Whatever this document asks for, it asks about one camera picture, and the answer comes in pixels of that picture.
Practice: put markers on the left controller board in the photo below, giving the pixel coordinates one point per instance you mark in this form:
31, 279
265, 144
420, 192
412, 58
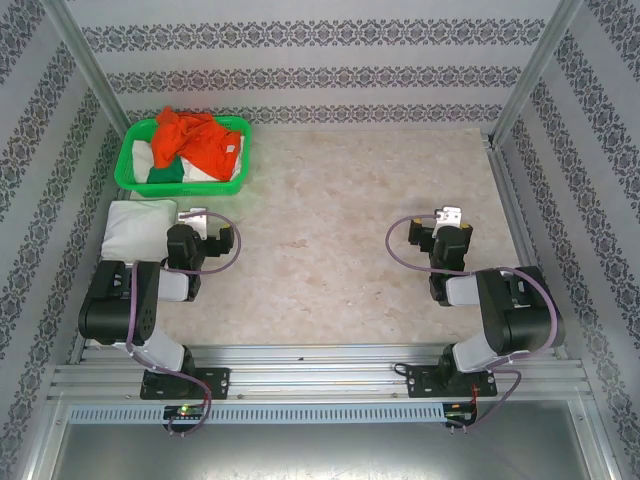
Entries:
185, 411

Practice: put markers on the green plastic basket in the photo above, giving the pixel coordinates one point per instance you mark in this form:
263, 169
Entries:
175, 189

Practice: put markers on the crumpled white t-shirt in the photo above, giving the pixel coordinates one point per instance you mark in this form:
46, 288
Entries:
240, 160

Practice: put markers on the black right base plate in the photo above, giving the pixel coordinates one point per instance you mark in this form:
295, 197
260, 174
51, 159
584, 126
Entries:
420, 382

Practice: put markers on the controller board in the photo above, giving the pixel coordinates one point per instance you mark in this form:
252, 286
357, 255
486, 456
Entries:
460, 411
185, 411

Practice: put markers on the aluminium side rail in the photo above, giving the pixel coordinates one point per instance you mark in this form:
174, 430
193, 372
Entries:
520, 235

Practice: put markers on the aluminium mounting rail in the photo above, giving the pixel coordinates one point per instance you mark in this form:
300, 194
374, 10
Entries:
320, 370

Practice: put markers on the grey metal bottom panel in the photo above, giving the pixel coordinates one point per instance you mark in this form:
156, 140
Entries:
320, 450

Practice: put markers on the aluminium corner post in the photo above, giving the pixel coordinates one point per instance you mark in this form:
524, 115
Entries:
85, 60
535, 65

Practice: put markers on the flat white t-shirt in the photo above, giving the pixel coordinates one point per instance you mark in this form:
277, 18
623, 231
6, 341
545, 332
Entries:
140, 160

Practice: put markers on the left aluminium corner post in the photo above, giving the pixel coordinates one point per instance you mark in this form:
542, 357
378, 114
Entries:
85, 60

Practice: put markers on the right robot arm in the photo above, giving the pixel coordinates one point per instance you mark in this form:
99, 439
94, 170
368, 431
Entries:
530, 315

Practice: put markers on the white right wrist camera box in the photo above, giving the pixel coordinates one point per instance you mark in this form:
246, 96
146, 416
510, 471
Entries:
450, 215

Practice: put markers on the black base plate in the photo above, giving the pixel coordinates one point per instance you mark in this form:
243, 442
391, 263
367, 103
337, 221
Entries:
420, 382
215, 382

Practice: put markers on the green t-shirt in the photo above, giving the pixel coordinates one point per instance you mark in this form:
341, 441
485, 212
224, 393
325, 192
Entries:
167, 172

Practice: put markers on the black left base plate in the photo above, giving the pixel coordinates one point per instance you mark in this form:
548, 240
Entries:
215, 382

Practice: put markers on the right aluminium corner post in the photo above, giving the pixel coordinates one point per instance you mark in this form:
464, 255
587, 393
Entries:
535, 65

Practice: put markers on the right controller board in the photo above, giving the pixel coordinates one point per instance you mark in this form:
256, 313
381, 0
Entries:
460, 411

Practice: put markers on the orange t-shirt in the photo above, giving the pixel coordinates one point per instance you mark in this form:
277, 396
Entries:
200, 145

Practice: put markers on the folded white t-shirt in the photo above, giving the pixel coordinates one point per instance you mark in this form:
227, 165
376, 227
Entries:
135, 230

